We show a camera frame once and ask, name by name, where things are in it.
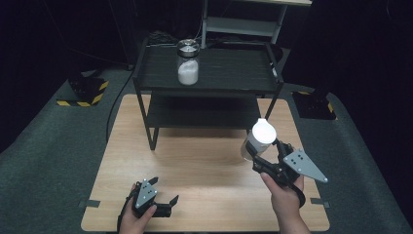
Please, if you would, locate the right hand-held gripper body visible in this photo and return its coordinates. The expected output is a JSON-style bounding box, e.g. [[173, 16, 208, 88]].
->
[[252, 147, 329, 189]]

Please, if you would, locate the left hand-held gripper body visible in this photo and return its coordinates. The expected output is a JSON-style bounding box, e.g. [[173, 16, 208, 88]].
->
[[131, 178, 172, 219]]

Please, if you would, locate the clear jar with white lid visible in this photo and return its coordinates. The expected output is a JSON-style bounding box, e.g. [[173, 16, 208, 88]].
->
[[240, 118, 278, 163]]

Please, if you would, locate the black two-tier shelf rack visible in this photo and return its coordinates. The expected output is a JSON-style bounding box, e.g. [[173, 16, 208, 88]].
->
[[131, 38, 284, 152]]

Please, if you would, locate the glass jar with silver lid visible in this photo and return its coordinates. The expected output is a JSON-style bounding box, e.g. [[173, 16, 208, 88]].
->
[[176, 38, 201, 86]]

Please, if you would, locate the person's left hand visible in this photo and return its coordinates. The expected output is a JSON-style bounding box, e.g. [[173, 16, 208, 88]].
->
[[118, 183, 158, 234]]

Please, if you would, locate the person's right hand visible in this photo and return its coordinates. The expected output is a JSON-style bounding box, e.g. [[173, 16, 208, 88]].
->
[[260, 172, 306, 224]]

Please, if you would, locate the grey tape piece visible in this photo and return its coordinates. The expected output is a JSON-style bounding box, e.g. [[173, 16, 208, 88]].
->
[[78, 199, 101, 209], [310, 197, 330, 209]]

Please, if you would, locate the yellow-black striped stand base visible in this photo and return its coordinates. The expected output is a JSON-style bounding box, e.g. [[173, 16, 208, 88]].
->
[[56, 76, 110, 107], [291, 91, 337, 121]]

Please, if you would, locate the black gripper strap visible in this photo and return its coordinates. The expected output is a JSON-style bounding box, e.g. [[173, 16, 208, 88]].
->
[[116, 188, 138, 234], [291, 182, 307, 210]]

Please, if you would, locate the black floor cable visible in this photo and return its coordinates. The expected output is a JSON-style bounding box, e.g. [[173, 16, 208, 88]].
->
[[105, 66, 136, 143]]

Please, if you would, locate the grey metal stand frame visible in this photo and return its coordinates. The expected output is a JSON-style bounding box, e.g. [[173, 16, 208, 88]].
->
[[200, 0, 315, 50]]

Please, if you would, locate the bundle of cables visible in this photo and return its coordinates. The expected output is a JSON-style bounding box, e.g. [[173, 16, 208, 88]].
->
[[147, 30, 203, 49]]

